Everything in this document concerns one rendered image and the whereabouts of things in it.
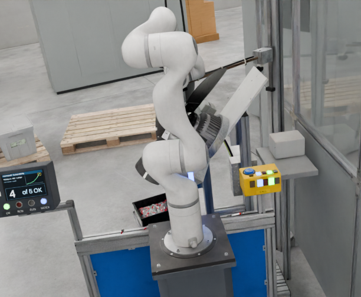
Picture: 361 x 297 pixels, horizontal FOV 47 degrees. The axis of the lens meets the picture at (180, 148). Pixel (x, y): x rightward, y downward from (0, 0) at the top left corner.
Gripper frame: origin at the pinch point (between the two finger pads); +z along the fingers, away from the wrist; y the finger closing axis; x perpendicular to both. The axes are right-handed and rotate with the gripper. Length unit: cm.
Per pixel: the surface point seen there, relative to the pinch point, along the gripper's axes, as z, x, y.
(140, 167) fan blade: 5, -54, -24
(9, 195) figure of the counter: -42, -35, -74
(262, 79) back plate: 3.4, -15.5, 42.2
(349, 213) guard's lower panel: -36, -73, 70
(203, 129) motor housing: 0.9, -36.0, 10.8
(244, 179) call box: -41, -44, 22
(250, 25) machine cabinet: 285, -37, 101
